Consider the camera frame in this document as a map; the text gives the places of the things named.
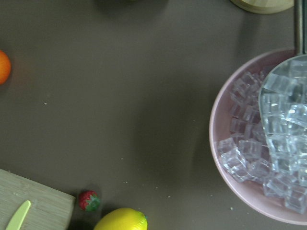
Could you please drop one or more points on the orange mandarin fruit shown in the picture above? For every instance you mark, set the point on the orange mandarin fruit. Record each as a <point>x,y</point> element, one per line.
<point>5,67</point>

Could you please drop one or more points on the red strawberry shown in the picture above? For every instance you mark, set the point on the red strawberry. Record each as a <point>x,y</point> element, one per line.
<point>88,201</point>

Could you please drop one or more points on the clear ice cubes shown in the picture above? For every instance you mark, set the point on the clear ice cubes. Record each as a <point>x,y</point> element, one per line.
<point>245,154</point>

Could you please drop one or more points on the steel ice scoop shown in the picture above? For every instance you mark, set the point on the steel ice scoop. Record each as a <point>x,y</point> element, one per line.
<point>283,102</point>

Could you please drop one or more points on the bamboo cutting board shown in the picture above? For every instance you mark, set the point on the bamboo cutting board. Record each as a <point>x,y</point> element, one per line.
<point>50,209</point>

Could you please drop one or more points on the yellow plastic knife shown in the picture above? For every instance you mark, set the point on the yellow plastic knife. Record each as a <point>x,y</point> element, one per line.
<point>19,216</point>

